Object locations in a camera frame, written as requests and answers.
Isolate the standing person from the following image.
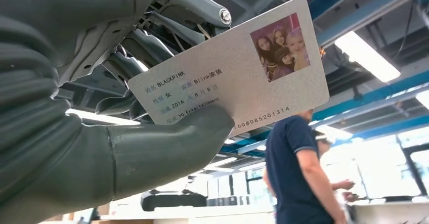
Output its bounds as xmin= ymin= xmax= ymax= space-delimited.
xmin=263 ymin=108 xmax=356 ymax=224

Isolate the ceiling strip light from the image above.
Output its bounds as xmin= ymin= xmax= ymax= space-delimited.
xmin=65 ymin=108 xmax=142 ymax=126

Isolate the ceiling light panel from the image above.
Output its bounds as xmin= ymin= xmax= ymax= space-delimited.
xmin=334 ymin=30 xmax=402 ymax=83

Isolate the long white counter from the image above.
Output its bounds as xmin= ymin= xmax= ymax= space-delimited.
xmin=100 ymin=204 xmax=277 ymax=224

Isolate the black desktop device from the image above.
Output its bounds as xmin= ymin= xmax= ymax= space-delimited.
xmin=140 ymin=189 xmax=208 ymax=212

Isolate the white photo ID card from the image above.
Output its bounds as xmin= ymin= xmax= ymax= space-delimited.
xmin=127 ymin=0 xmax=331 ymax=140

